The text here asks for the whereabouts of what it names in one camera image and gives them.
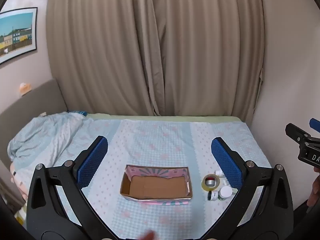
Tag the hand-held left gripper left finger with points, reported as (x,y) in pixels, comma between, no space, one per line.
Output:
(92,162)

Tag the cardboard box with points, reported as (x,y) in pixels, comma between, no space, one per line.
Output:
(155,186)

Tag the bow-printed bed sheet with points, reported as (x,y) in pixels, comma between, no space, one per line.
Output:
(155,140)

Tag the white bottle blue label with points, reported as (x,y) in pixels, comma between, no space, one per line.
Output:
(219,173)

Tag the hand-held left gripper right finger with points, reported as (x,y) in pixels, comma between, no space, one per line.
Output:
(226,162)

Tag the blurred pink object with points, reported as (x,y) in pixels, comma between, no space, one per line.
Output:
(148,235)

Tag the beige curtain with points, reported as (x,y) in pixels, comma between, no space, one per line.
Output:
(125,55)

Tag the clear tape roll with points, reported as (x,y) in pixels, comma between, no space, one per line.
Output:
(203,183)

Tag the framed landscape picture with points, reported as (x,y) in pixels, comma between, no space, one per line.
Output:
(17,35)

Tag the grey padded headboard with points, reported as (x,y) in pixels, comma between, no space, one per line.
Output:
(37,100)

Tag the white-capped green label bottle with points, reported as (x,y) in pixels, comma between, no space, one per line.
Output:
(225,192)

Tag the blue checkered pillow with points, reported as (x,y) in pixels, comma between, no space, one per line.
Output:
(78,112)

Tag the small dark-lidded jar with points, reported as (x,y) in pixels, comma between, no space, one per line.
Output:
(212,195)

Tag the person's right hand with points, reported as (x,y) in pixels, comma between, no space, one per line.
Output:
(314,192)

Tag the pink cloth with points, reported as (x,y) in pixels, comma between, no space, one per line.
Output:
(18,180)

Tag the small orange figure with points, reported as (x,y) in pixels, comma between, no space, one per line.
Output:
(25,88)

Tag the light blue crumpled blanket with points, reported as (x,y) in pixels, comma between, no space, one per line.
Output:
(45,135)

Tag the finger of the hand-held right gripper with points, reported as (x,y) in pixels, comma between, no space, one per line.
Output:
(315,125)
(296,131)

